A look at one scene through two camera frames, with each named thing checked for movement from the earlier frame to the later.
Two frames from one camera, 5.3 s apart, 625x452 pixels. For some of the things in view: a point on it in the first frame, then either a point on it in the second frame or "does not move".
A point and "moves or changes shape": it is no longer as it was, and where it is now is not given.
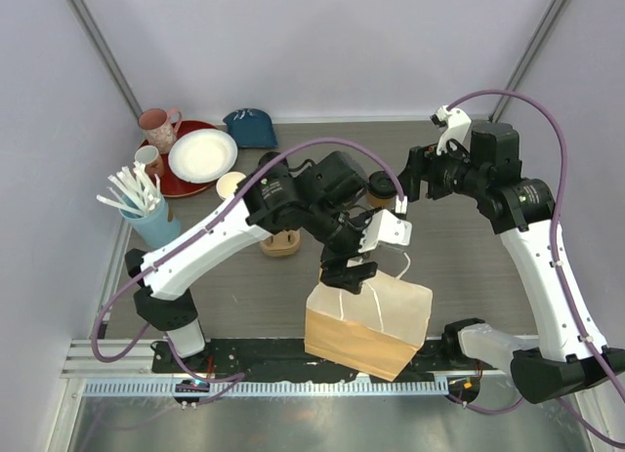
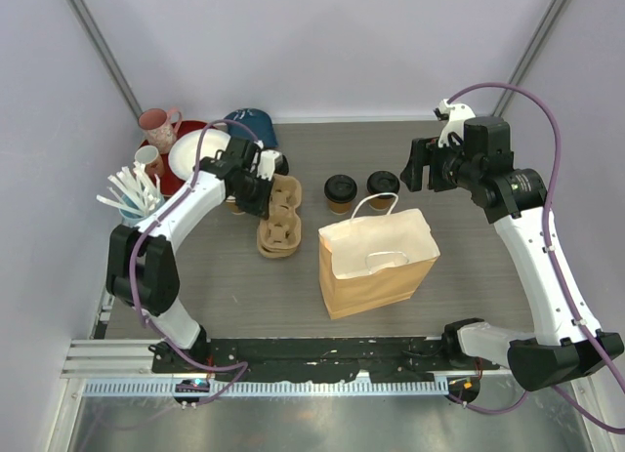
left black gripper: [336, 273] → [261, 207]
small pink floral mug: [149, 156] does not move
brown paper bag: [376, 332] moves or changes shape
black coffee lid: [381, 185] does not move
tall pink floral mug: [160, 127] does not move
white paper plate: [202, 155] does not move
